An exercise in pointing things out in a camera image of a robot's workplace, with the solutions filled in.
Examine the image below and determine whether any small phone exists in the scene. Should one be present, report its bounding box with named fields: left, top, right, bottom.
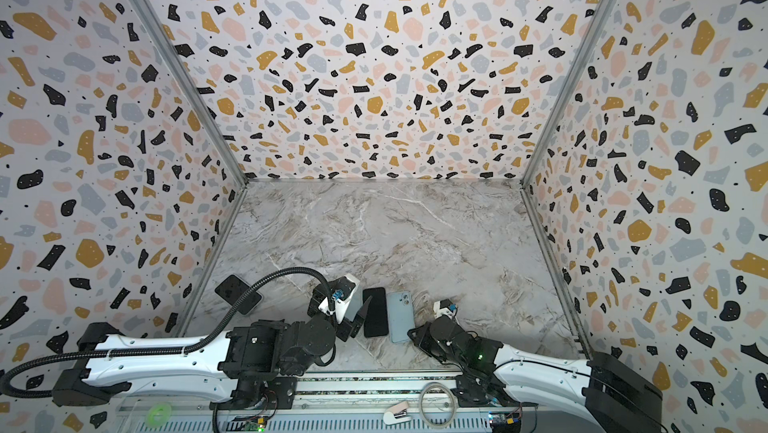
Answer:
left=362, top=287, right=389, bottom=338

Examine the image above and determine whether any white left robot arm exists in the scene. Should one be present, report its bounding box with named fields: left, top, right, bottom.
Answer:
left=52, top=275, right=370, bottom=409

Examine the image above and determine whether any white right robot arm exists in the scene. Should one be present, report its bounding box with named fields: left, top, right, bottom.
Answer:
left=408, top=316, right=667, bottom=432

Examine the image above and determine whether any black phone on table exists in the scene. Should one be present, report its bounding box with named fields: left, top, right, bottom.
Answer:
left=214, top=274, right=263, bottom=315

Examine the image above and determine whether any white pink stapler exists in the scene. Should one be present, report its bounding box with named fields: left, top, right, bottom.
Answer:
left=382, top=401, right=412, bottom=426

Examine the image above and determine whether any green tape roll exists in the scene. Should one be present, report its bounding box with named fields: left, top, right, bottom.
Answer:
left=145, top=402, right=172, bottom=429

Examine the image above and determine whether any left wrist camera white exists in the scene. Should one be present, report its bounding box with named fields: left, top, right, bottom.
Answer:
left=317, top=274, right=360, bottom=324

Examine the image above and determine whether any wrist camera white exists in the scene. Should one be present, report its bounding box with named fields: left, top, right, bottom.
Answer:
left=317, top=274, right=360, bottom=324
left=433, top=299, right=458, bottom=319

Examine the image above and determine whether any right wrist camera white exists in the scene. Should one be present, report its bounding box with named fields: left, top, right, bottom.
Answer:
left=433, top=299, right=458, bottom=319

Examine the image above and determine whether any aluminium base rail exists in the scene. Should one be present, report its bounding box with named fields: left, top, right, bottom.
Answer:
left=110, top=371, right=600, bottom=432

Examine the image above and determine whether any coiled grey cable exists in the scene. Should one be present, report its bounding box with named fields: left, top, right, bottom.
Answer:
left=418, top=381, right=462, bottom=431

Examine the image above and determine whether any black corrugated cable conduit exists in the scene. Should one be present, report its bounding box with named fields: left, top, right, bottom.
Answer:
left=0, top=266, right=332, bottom=399

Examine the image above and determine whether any aluminium corner post left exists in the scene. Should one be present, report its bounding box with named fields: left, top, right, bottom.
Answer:
left=129, top=0, right=248, bottom=188

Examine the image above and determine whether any aluminium corner post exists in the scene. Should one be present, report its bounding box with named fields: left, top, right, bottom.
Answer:
left=129, top=0, right=248, bottom=188
left=520, top=0, right=616, bottom=191

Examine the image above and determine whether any aluminium corner post right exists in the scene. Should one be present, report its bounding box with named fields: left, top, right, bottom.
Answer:
left=520, top=0, right=616, bottom=191

